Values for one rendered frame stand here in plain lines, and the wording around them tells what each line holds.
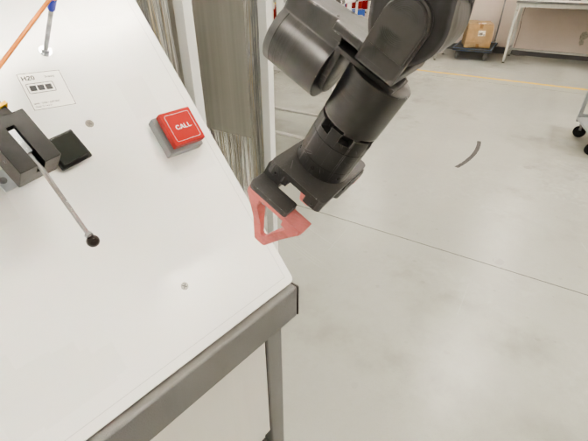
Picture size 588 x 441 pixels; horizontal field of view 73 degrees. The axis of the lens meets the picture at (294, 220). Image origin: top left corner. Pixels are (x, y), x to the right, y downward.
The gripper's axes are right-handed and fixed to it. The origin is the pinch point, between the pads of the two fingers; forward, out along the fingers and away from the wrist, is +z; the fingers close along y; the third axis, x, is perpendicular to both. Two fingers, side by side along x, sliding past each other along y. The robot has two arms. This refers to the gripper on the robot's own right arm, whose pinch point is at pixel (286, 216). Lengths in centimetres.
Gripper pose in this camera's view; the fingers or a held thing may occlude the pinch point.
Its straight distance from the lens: 46.1
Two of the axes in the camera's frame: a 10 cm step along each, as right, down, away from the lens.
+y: -5.2, 4.6, -7.2
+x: 7.4, 6.6, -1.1
